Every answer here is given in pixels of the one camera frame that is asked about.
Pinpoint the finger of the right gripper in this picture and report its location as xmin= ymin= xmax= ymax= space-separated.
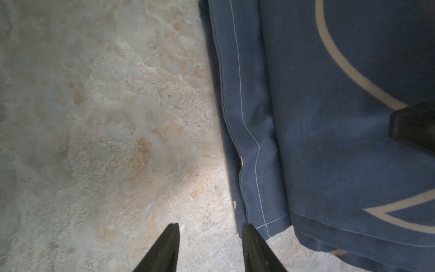
xmin=389 ymin=101 xmax=435 ymax=156

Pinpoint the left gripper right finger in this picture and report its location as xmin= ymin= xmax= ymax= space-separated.
xmin=242 ymin=223 xmax=287 ymax=272

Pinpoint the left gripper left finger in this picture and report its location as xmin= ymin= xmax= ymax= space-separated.
xmin=133 ymin=223 xmax=180 ymax=272

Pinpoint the blue patterned pillowcase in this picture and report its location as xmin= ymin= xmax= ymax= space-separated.
xmin=199 ymin=1 xmax=435 ymax=272

